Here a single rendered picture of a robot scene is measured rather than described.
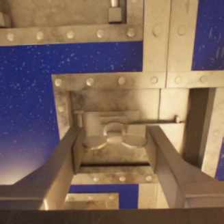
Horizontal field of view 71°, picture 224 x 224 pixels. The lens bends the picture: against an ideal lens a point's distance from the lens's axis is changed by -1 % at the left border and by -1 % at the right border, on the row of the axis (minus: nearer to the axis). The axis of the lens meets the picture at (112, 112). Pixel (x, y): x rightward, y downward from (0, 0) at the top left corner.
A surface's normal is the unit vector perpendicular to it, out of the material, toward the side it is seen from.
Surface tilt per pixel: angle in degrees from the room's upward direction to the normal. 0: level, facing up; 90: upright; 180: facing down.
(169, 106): 90
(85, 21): 90
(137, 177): 90
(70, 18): 90
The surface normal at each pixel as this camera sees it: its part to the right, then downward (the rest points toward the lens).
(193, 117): -0.01, 0.30
